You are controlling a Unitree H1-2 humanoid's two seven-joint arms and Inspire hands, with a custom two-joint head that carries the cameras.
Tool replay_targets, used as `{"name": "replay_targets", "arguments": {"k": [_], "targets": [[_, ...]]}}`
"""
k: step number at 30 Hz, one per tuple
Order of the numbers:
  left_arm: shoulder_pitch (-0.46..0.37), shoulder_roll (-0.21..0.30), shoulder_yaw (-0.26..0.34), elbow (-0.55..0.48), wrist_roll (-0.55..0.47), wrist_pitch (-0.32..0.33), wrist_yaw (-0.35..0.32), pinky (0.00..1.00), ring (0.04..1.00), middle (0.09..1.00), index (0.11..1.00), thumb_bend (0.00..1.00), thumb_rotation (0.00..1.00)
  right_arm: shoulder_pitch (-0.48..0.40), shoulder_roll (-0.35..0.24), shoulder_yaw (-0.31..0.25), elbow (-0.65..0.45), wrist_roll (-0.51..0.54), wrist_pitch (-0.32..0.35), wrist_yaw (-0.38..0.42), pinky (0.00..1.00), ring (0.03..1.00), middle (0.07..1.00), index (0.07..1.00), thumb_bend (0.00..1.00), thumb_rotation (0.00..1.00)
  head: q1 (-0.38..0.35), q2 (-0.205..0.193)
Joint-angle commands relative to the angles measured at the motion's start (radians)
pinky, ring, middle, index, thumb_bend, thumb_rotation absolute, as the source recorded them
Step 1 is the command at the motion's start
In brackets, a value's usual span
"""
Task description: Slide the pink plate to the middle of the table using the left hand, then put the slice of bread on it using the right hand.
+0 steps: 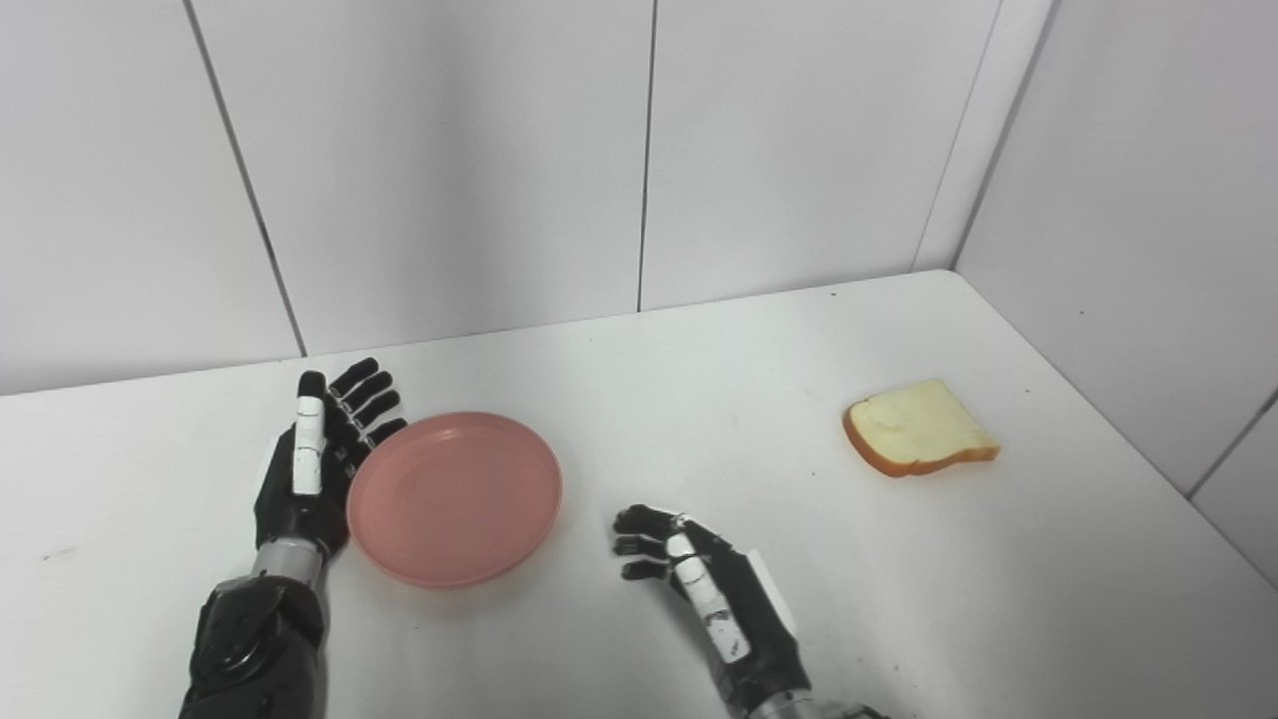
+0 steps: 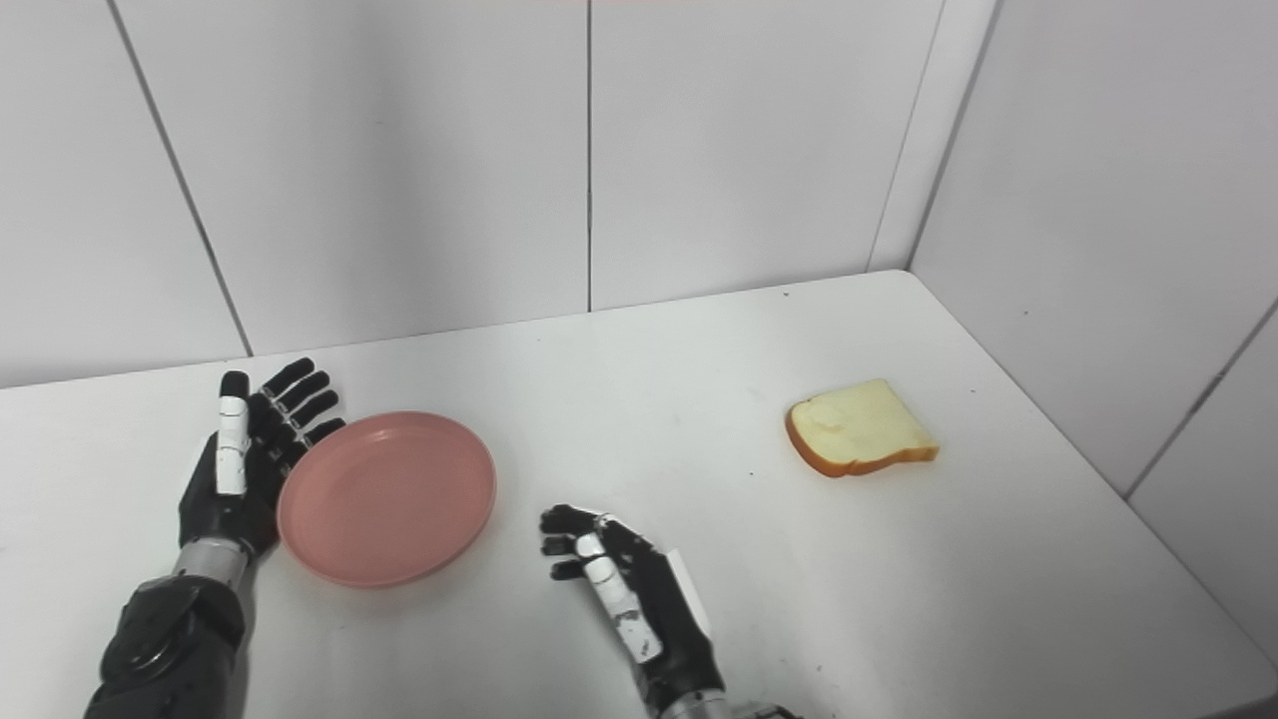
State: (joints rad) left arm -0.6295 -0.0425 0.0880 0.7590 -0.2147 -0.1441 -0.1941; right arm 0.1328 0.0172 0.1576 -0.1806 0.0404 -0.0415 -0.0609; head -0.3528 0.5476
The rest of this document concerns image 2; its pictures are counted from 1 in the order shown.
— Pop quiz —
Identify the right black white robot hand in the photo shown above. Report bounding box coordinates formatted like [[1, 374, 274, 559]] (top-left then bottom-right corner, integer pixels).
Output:
[[539, 504, 727, 706]]

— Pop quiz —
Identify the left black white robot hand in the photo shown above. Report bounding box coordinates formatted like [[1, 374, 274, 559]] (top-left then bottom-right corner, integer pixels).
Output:
[[178, 358, 347, 560]]

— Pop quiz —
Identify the pink round plate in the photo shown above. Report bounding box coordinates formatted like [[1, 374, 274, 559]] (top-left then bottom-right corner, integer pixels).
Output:
[[277, 411, 498, 589]]

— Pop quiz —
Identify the slice of bread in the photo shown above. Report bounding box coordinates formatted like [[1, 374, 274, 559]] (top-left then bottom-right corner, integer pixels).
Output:
[[785, 378, 941, 478]]

